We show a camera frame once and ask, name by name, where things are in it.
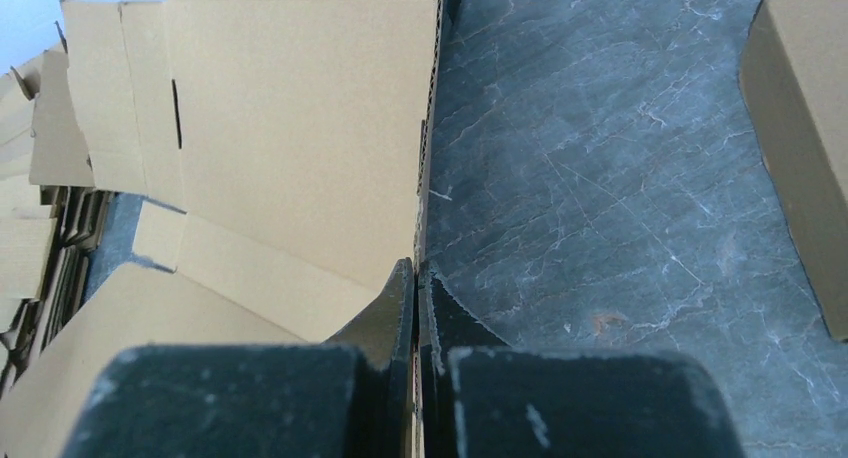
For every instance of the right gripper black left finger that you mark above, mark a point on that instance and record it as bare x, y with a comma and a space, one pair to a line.
348, 397

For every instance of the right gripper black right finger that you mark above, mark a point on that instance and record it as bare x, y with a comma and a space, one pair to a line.
484, 398

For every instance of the cardboard box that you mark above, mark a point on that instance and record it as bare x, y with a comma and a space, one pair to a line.
279, 144
793, 79

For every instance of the folded closed cardboard box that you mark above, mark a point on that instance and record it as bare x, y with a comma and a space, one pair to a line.
793, 79

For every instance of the stack of flat cardboard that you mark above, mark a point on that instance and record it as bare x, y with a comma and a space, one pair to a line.
52, 216

